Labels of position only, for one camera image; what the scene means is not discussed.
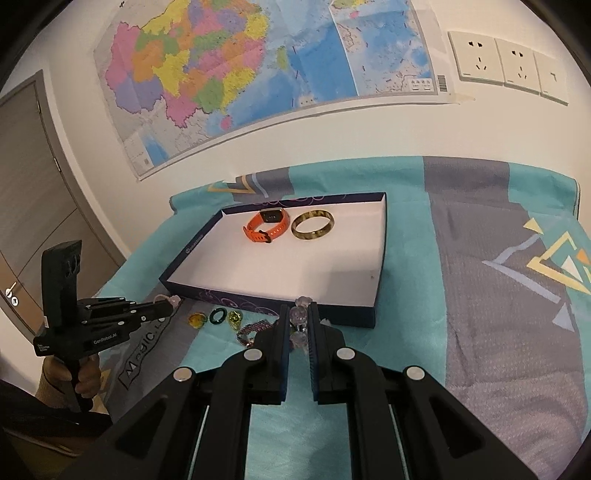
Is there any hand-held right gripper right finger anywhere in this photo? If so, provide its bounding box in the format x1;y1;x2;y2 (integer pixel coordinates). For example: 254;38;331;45
307;302;539;480

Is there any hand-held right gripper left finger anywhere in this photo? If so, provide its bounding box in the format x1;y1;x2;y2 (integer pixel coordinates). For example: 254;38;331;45
60;302;291;480

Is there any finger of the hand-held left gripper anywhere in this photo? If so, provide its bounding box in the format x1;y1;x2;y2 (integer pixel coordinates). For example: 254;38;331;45
78;298;180;320
88;313;178;346

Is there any clear bead bracelet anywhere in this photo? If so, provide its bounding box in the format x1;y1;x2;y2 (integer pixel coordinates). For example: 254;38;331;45
288;296;312;355

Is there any purple bead bracelet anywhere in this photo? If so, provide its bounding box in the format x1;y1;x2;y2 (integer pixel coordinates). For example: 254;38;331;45
236;320;280;348

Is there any dark blue box lid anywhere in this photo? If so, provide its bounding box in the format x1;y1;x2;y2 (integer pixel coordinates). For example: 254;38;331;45
158;191;387;329

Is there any person's left forearm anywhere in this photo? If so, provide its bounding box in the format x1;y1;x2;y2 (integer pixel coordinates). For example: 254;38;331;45
0;377;115;460

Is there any person's left hand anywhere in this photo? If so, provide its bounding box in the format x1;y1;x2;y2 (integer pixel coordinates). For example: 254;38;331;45
41;356;103;403

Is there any grey-brown door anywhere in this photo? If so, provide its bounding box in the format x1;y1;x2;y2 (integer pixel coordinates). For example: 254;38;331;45
0;69;132;342

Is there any tortoiseshell bangle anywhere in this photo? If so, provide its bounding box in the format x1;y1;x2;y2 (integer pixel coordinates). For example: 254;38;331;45
290;210;334;241

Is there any orange smartwatch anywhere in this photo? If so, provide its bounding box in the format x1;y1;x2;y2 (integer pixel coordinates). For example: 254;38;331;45
243;208;291;244

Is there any teal and grey printed cloth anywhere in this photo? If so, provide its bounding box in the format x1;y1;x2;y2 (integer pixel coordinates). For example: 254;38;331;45
95;156;591;480

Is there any colourful wall map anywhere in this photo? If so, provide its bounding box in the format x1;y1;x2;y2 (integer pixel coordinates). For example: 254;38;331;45
92;0;476;183

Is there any white wall socket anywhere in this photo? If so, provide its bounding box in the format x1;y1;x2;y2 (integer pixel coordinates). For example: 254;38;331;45
533;52;571;106
448;31;504;86
495;38;542;95

